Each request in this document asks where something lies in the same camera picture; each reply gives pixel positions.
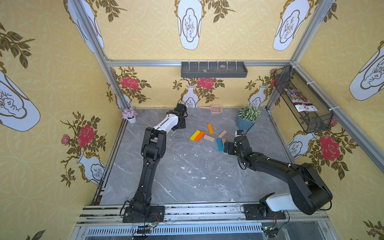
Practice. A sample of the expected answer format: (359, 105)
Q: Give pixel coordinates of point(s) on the yellow wooden block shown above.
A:
(194, 135)

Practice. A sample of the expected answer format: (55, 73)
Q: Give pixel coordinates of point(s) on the grey wall shelf tray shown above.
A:
(213, 69)

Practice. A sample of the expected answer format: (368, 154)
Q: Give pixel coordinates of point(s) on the natural wooden block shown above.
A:
(222, 134)
(209, 138)
(223, 141)

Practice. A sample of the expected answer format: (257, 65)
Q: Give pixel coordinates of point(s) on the orange wooden block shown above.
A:
(210, 128)

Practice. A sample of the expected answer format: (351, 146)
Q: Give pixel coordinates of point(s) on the aluminium front rail frame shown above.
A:
(203, 219)

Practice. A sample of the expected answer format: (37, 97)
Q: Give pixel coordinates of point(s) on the teal wooden block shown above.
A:
(220, 145)

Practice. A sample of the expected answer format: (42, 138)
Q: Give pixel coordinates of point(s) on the black wire basket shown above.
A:
(312, 114)

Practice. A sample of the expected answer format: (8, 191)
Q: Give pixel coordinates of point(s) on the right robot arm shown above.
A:
(308, 193)

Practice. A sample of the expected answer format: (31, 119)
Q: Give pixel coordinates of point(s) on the pink plastic scoop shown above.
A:
(214, 109)

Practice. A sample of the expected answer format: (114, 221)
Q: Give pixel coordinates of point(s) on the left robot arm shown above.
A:
(153, 149)

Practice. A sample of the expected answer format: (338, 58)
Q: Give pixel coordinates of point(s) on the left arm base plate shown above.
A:
(149, 215)

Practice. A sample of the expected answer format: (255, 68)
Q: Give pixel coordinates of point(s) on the small pink flower pot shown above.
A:
(130, 115)

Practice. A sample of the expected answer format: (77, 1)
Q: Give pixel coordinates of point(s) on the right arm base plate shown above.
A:
(261, 212)

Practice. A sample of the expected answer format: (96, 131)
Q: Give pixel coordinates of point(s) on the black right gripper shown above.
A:
(229, 147)

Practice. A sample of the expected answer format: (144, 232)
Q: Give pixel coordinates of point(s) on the printed packet in basket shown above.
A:
(300, 102)

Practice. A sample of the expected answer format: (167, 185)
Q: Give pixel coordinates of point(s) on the red-orange wooden block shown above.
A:
(200, 136)

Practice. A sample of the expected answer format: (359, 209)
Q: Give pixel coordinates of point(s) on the green artificial plant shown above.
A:
(249, 113)

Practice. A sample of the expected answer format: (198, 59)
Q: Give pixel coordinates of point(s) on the blue plant pot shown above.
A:
(243, 124)

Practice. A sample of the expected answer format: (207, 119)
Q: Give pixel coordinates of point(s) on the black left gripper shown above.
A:
(181, 120)

